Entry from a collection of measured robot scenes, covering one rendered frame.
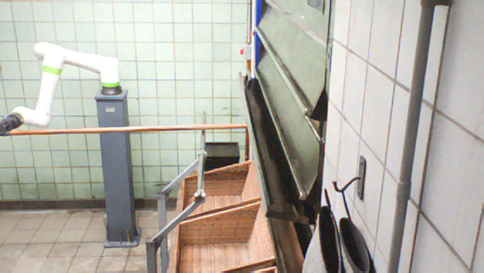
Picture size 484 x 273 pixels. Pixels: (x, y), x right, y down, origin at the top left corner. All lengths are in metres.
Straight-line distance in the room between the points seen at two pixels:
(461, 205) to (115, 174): 3.30
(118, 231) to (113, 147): 0.69
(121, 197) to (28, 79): 1.25
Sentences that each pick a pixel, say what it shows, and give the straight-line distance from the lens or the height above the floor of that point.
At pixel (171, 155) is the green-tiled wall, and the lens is 4.33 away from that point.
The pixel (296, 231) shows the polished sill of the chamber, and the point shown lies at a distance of 1.87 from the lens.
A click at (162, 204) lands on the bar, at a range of 2.70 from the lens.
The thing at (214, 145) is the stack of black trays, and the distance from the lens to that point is 3.63.
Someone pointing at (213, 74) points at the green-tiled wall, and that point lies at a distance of 4.10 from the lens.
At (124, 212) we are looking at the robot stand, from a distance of 3.93.
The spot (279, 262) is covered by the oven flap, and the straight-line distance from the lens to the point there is 2.10.
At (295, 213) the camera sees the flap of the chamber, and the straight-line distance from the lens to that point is 1.51.
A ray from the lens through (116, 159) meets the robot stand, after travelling 3.75.
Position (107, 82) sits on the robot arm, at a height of 1.29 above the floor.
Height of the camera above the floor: 2.13
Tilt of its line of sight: 20 degrees down
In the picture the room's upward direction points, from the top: 1 degrees clockwise
